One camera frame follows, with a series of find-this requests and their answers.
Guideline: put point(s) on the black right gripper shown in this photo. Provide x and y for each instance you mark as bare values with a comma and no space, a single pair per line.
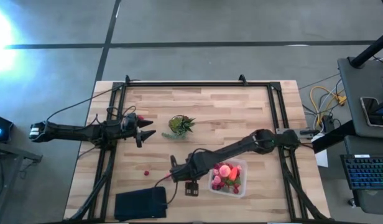
190,169

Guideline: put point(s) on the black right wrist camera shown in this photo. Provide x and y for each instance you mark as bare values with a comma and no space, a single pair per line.
191,188

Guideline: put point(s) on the black aluminium rig frame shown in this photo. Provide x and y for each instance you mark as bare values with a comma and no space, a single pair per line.
194,84

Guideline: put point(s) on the clear plastic tupperware container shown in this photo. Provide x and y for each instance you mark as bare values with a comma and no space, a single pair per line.
242,186

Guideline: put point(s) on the white paper sheet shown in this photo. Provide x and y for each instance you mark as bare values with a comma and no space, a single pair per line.
322,158

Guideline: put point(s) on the pink yellow peach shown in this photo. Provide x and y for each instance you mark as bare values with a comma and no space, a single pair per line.
224,170

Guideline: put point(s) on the black smartphone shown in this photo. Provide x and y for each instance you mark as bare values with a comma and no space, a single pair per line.
372,112

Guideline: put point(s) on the keyboard with rainbow backlight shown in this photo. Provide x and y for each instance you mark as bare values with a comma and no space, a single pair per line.
365,172

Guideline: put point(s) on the small pink peach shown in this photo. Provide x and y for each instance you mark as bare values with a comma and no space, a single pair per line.
217,180

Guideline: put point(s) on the grey metal stand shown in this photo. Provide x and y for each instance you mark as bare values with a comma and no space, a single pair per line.
11,152

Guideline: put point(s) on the orange carrot green top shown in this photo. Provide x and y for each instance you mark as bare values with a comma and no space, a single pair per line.
233,173

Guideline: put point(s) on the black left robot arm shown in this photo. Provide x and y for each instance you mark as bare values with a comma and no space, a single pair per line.
70,132

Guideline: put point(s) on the grey desk top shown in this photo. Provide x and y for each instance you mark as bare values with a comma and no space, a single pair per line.
359,144

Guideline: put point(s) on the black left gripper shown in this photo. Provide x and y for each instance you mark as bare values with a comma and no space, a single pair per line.
132,126

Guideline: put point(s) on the black round pole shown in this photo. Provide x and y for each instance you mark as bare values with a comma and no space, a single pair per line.
370,49

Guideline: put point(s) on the green potted succulent plant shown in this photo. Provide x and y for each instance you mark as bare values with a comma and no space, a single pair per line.
179,124

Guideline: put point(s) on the black power strip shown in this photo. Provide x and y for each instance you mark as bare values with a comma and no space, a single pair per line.
328,124

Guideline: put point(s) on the grey cart top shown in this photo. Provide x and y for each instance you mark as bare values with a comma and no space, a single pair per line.
359,81

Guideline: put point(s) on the black caster wheel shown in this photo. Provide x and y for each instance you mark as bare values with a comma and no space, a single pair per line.
352,202

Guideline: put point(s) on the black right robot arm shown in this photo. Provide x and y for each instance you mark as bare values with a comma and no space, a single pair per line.
228,151

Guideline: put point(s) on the black device blue light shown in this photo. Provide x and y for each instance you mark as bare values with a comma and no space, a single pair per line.
5,124

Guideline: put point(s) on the black cart bar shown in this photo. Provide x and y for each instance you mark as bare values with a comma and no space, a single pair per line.
334,137

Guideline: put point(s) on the dark blue folded cloth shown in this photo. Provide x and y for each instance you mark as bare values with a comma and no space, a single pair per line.
140,203

